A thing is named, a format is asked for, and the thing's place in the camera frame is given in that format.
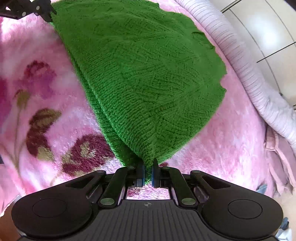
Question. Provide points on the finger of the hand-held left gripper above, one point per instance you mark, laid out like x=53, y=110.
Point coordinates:
x=30, y=9

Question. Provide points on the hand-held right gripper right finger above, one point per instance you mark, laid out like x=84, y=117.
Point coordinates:
x=154, y=176

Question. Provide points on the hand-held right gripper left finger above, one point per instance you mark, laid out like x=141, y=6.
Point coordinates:
x=141, y=176

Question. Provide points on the green knit sweater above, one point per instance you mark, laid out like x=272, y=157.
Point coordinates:
x=143, y=81

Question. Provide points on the pink rose-patterned blanket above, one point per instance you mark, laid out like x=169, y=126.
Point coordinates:
x=231, y=139

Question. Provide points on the blue jeans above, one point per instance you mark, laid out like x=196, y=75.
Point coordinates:
x=261, y=189

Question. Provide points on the pink pillow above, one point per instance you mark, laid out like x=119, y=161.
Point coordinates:
x=282, y=162

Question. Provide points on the striped lilac quilt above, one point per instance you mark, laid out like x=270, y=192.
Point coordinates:
x=242, y=58

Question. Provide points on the white wardrobe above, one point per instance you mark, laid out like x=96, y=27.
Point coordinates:
x=266, y=27

